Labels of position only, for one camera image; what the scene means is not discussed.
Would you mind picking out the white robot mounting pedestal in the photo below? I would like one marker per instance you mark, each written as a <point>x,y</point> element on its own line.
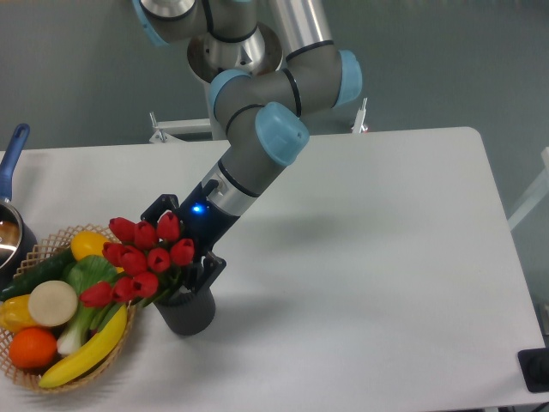
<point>217,131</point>

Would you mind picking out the yellow bell pepper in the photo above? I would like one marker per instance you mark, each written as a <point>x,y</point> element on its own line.
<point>15,315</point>

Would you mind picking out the white table clamp bracket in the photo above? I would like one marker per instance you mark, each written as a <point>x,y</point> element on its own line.
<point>191,130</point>

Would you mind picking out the black device at table edge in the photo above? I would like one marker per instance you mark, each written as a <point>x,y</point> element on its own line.
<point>534,365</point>

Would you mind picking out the orange fruit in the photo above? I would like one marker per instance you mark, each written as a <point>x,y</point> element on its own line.
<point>33,348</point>

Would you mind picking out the yellow banana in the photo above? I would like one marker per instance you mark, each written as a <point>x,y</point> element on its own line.
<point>89,355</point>

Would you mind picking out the white frame at right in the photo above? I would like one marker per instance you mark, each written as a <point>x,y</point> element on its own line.
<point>532,196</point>

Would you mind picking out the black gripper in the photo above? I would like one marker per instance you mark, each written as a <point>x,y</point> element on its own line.
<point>204,223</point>

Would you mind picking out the blue handled saucepan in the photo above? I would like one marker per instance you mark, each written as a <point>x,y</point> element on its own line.
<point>17,239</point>

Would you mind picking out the yellow lemon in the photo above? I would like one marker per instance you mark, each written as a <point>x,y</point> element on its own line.
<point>88,243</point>

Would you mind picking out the dark grey ribbed vase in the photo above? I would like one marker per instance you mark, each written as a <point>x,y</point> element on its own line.
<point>188,311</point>

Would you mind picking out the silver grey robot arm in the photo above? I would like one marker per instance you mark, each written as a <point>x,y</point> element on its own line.
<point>259,114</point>

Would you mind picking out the woven wicker basket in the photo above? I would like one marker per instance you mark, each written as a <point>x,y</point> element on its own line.
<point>86,322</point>

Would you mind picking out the red tulip bouquet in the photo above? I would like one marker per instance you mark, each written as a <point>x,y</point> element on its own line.
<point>148,259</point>

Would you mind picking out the green cucumber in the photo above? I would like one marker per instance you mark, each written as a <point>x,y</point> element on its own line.
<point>50,269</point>

